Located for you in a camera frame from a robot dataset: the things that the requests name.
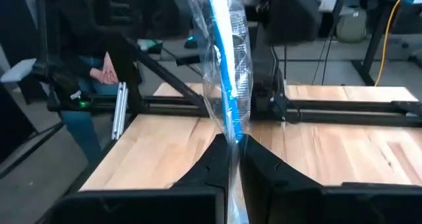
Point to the person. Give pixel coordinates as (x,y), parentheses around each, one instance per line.
(82,36)

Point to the black office desk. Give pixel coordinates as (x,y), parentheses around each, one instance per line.
(379,29)

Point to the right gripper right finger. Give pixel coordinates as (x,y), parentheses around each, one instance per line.
(313,204)

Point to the silver metal bracket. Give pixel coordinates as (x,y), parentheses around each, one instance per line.
(119,112)

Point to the black computer mouse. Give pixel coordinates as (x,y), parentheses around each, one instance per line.
(191,43)

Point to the black aluminium table frame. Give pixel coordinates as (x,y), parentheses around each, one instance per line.
(329,117)

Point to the blue white toothbrush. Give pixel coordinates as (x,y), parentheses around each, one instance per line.
(227,72)

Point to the grey green backpack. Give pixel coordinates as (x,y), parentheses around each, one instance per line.
(351,24)

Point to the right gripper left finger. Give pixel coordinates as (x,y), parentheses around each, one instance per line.
(148,207)

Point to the grey chair armrest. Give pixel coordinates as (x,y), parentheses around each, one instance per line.
(16,70)

